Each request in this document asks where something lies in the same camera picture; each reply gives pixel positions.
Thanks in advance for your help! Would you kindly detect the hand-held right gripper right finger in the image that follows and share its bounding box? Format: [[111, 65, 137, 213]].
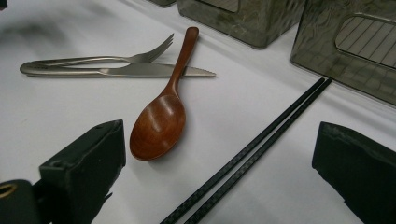
[[312, 120, 396, 224]]

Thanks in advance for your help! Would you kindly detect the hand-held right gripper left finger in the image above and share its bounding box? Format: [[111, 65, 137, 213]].
[[38, 119, 127, 224]]

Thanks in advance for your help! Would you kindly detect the brown wooden spoon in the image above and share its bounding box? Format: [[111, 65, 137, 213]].
[[129, 26, 200, 161]]

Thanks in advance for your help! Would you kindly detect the steel knife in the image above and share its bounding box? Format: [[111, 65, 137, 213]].
[[19, 61, 217, 78]]

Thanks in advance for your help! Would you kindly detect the steel fork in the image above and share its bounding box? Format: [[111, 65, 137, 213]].
[[22, 33, 175, 68]]

